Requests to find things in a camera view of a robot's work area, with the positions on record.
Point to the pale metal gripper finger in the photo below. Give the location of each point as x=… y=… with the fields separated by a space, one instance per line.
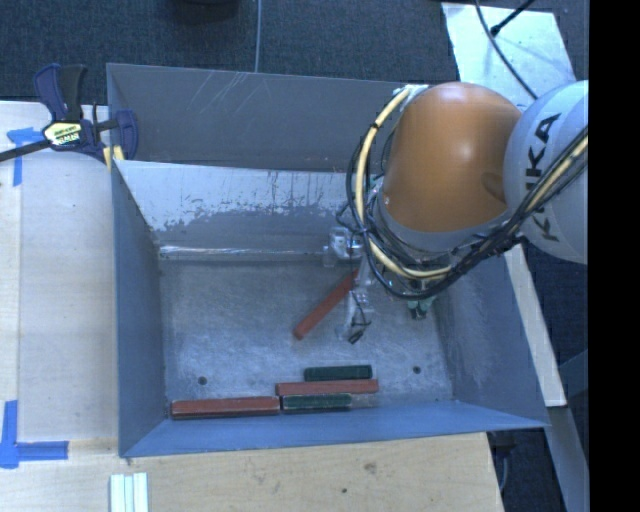
x=346 y=320
x=362 y=306

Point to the red-brown flat block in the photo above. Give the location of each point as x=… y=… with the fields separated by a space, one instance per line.
x=327 y=387
x=225 y=407
x=324 y=307

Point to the dark green flat block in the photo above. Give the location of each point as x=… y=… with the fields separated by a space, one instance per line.
x=338 y=373
x=317 y=402

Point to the grey metal bin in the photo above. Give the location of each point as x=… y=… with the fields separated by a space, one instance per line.
x=240 y=310

